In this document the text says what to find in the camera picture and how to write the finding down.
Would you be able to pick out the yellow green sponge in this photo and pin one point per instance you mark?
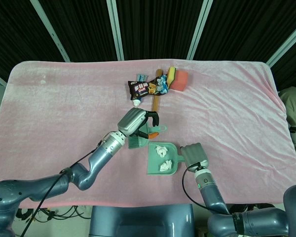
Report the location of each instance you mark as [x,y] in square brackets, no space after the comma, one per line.
[172,72]

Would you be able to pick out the white tissue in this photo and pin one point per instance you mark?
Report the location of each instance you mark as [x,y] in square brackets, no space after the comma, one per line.
[161,151]
[165,165]

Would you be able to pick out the blue grey robot torso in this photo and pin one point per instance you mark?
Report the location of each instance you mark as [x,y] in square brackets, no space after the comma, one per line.
[138,222]

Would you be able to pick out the pink plush blanket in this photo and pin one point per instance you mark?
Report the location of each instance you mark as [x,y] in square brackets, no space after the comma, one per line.
[212,111]

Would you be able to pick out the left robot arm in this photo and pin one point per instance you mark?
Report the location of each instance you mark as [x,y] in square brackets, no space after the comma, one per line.
[101,158]

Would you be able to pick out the teal hand broom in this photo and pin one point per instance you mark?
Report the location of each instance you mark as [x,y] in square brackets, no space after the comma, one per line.
[135,143]

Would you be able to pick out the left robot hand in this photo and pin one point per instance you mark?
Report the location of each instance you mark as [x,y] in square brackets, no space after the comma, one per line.
[130,121]

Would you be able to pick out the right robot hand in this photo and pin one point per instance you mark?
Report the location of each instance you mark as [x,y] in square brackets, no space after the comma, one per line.
[195,154]

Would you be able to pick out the blue white snack packet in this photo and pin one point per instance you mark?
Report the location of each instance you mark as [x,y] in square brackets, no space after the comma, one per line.
[161,85]

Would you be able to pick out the black pleated curtain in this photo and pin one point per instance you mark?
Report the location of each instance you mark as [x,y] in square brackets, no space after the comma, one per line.
[88,24]

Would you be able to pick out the brown wooden cylinder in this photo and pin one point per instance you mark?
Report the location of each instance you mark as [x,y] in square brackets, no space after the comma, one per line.
[156,103]

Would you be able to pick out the brown snack packet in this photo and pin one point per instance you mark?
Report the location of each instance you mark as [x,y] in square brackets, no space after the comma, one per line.
[140,90]

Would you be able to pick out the pale green frame post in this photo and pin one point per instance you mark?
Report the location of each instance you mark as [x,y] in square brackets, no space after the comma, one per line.
[116,29]
[286,42]
[199,27]
[54,32]

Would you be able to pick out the olive fabric bundle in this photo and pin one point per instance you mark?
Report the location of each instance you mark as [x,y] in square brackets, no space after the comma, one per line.
[294,106]

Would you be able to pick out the pink sponge block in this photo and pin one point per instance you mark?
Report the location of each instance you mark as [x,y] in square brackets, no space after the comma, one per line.
[181,80]

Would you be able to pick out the teal plastic dustpan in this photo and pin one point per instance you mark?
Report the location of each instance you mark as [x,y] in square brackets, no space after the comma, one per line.
[153,160]

